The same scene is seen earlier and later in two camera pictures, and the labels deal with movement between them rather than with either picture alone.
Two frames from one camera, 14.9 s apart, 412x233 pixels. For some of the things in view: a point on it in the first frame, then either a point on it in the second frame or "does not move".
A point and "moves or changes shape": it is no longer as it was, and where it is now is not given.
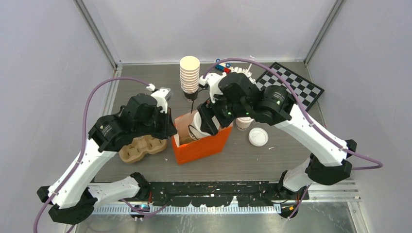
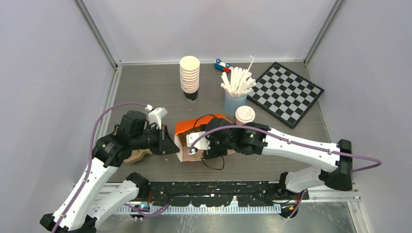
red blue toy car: x=223 y=66 does not move
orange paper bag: x=187 y=150 moves or changes shape
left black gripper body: x=159 y=124 to x=159 y=139
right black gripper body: x=223 y=111 to x=216 y=148
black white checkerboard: x=307 y=91 does not move
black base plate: x=221 y=193 does not move
